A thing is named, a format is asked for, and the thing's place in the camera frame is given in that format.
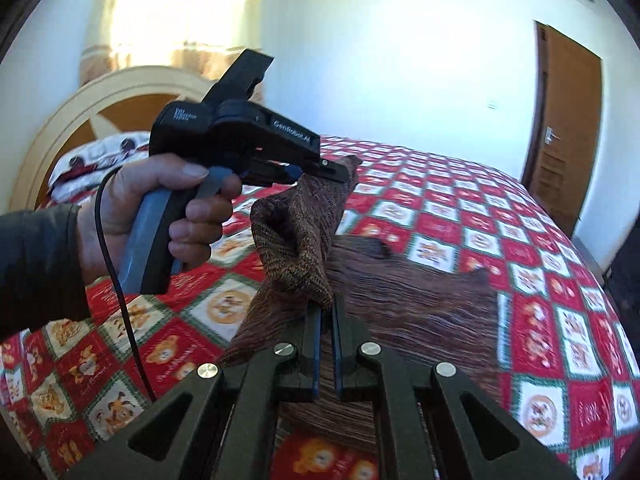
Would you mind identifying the brown striped knit sweater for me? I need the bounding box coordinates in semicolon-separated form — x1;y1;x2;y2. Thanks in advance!
217;155;504;453

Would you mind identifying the left dark sleeve forearm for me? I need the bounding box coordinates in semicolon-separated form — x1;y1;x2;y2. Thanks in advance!
1;205;90;339

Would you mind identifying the cream wooden headboard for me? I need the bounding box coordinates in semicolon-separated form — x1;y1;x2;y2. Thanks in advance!
6;66;213;211

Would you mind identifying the beige patterned curtain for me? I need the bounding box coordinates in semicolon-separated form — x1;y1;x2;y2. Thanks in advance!
79;0;262;84

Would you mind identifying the red teddy bear bedspread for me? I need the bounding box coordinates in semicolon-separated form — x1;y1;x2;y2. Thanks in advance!
1;138;639;479

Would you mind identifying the white patterned pillow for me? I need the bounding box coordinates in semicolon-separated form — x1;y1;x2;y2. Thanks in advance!
47;131;150;204

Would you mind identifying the brown wooden door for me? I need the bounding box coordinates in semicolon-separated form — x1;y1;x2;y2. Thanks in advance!
521;22;603;236

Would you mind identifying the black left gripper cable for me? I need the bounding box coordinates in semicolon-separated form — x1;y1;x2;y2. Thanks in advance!
93;164;158;406

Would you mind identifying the black bag by wall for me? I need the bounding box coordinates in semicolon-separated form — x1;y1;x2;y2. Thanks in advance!
604;224;640;314

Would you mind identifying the silver door handle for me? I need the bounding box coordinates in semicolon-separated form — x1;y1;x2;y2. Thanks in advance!
544;127;561;145

